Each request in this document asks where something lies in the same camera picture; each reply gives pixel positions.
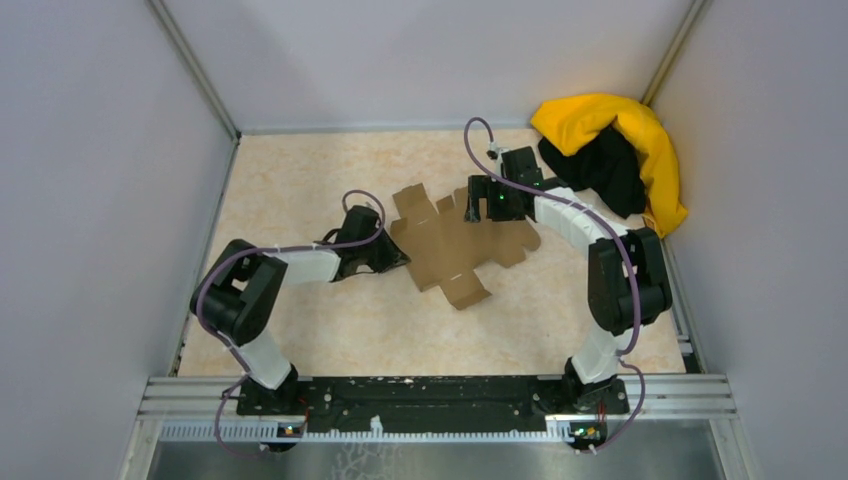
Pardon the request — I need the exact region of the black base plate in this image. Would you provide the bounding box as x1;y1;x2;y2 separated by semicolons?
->
235;375;630;434

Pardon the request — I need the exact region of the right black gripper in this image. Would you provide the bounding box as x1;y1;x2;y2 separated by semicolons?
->
463;175;524;224

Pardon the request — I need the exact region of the yellow cloth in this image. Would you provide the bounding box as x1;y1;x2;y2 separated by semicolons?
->
530;93;688;238

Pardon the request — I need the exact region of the right corner aluminium post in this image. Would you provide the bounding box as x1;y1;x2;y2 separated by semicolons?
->
641;0;712;107

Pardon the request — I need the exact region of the black cloth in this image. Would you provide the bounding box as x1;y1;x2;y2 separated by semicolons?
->
538;125;647;218

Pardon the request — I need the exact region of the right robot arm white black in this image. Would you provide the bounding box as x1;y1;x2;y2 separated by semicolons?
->
464;143;672;413

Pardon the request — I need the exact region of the brown cardboard box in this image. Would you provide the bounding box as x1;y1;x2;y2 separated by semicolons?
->
389;183;541;310

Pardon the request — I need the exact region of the aluminium front rail frame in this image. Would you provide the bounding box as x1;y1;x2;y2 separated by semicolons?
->
120;374;760;479

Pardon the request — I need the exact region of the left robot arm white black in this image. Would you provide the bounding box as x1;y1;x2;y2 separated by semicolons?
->
189;205;411;415

